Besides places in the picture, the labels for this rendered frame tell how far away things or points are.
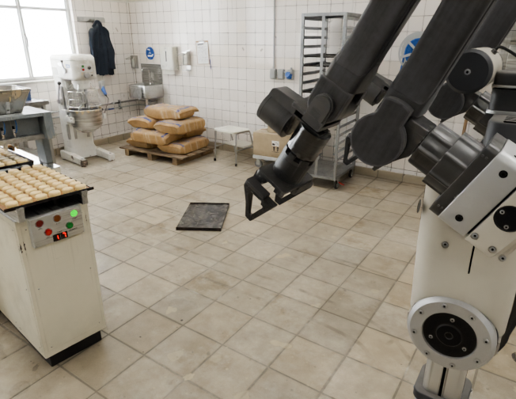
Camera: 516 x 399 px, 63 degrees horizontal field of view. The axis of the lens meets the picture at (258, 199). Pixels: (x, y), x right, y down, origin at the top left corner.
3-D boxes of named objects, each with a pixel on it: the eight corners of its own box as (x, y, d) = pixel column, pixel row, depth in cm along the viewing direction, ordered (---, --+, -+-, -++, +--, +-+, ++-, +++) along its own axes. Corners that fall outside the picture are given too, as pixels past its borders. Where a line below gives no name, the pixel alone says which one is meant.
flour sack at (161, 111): (141, 117, 593) (139, 105, 587) (160, 113, 627) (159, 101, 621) (181, 122, 562) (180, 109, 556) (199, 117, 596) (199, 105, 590)
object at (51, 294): (-3, 317, 256) (-40, 177, 224) (53, 292, 280) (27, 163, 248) (48, 373, 213) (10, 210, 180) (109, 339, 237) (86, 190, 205)
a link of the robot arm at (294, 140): (324, 137, 66) (339, 131, 70) (292, 111, 67) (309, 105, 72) (303, 169, 70) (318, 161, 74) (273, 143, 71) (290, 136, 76)
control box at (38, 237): (32, 246, 192) (25, 218, 187) (81, 229, 208) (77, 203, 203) (35, 248, 189) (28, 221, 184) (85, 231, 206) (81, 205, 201)
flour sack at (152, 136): (127, 141, 589) (126, 128, 583) (149, 135, 623) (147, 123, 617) (167, 147, 556) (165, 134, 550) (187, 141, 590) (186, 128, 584)
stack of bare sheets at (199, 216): (221, 231, 369) (220, 228, 368) (176, 229, 371) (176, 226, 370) (229, 206, 425) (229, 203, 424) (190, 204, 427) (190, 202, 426)
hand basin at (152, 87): (182, 119, 665) (177, 46, 626) (164, 123, 635) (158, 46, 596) (139, 113, 716) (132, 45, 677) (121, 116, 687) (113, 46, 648)
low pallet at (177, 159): (119, 153, 612) (119, 146, 608) (159, 143, 676) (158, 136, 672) (183, 166, 553) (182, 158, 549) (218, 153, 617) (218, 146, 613)
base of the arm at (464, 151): (507, 138, 58) (449, 199, 65) (458, 104, 60) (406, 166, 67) (500, 151, 51) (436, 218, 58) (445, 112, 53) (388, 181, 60)
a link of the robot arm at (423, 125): (438, 138, 56) (446, 132, 60) (377, 95, 59) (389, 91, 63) (396, 188, 61) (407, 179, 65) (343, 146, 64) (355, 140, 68)
